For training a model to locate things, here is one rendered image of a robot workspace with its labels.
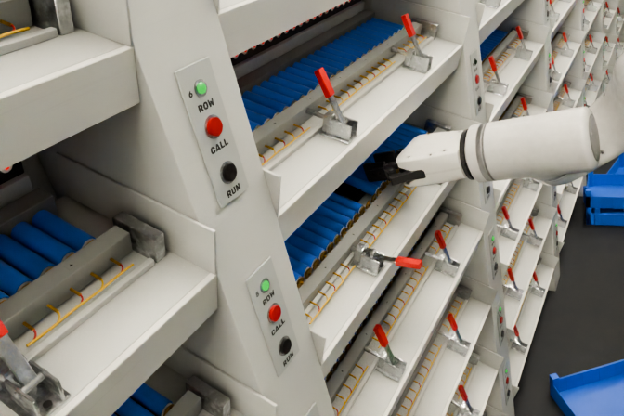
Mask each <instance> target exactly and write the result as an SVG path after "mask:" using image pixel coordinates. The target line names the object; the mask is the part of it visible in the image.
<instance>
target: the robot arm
mask: <svg viewBox="0 0 624 416"><path fill-rule="evenodd" d="M623 152H624V52H623V53H622V54H621V55H620V56H619V57H618V59H617V61H616V63H615V66H614V70H613V74H612V77H611V79H610V81H609V83H608V85H607V87H606V89H605V90H604V92H603V93H602V95H601V96H599V97H598V98H597V99H596V101H595V102H594V103H593V104H592V105H591V106H590V107H589V108H588V107H578V108H573V109H567V110H558V111H552V112H546V113H541V114H535V115H529V116H524V117H518V118H512V119H507V120H501V121H496V122H490V123H480V124H474V125H471V126H470V127H469V129H465V130H460V131H447V132H439V133H432V134H424V135H419V136H416V137H415V138H413V139H412V140H411V142H410V143H409V144H408V146H407V147H406V148H404V149H398V150H397V151H394V150H391V151H385V152H379V153H375V154H374V155H373V158H374V161H375V162H370V163H365V164H364V165H363V168H364V171H365V174H366V176H367V178H368V180H369V182H375V181H384V180H388V181H391V184H392V186H395V185H398V184H401V183H404V185H405V186H408V187H417V186H426V185H433V184H438V183H444V182H449V181H454V180H459V179H463V178H466V177H468V178H469V179H471V180H476V181H477V182H488V181H498V180H507V179H517V178H528V177H530V178H534V179H536V180H537V181H539V182H540V183H542V184H545V185H548V186H559V185H564V184H566V183H569V182H572V181H574V180H576V179H578V178H580V177H582V176H585V175H586V174H588V173H590V172H592V171H594V170H595V169H597V168H599V167H601V166H602V165H604V164H606V163H608V162H610V161H612V160H613V159H615V158H616V157H617V156H619V155H620V154H622V153H623ZM396 169H399V172H400V174H398V173H397V171H396ZM406 170H407V171H406Z"/></svg>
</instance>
